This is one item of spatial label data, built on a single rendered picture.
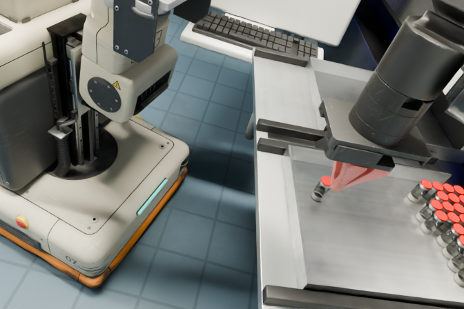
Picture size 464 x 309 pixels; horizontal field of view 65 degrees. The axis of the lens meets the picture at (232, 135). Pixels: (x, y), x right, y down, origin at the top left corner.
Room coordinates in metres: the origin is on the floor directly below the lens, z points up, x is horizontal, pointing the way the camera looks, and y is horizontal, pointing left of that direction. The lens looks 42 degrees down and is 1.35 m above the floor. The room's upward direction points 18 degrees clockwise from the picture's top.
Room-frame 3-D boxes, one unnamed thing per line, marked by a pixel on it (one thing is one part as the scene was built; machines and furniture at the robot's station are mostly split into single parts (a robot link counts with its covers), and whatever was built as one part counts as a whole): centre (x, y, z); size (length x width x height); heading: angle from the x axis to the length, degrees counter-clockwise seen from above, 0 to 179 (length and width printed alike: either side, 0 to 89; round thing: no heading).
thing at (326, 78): (0.76, -0.32, 0.90); 0.34 x 0.26 x 0.04; 101
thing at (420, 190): (0.50, -0.37, 0.91); 0.02 x 0.02 x 0.05
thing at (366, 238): (0.41, -0.30, 0.90); 0.34 x 0.26 x 0.04; 102
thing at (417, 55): (0.30, -0.14, 1.23); 0.07 x 0.06 x 0.07; 58
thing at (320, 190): (0.43, -0.18, 0.90); 0.02 x 0.02 x 0.04
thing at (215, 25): (1.06, 0.02, 0.82); 0.40 x 0.14 x 0.02; 91
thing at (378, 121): (0.30, -0.13, 1.17); 0.10 x 0.07 x 0.07; 101
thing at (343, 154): (0.30, -0.12, 1.10); 0.07 x 0.07 x 0.09; 11
